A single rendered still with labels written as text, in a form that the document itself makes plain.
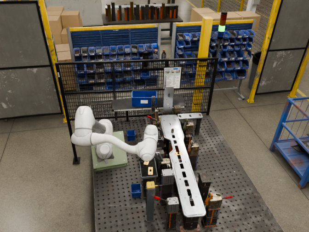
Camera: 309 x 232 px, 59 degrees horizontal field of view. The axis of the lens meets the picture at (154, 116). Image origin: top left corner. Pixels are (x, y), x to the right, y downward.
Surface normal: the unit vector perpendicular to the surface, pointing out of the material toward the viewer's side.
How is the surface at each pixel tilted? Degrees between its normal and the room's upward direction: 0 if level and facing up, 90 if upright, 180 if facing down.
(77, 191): 0
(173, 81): 90
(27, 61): 93
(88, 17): 90
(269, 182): 0
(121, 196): 0
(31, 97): 93
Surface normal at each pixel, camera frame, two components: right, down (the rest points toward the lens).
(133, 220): 0.02, -0.81
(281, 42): 0.22, 0.60
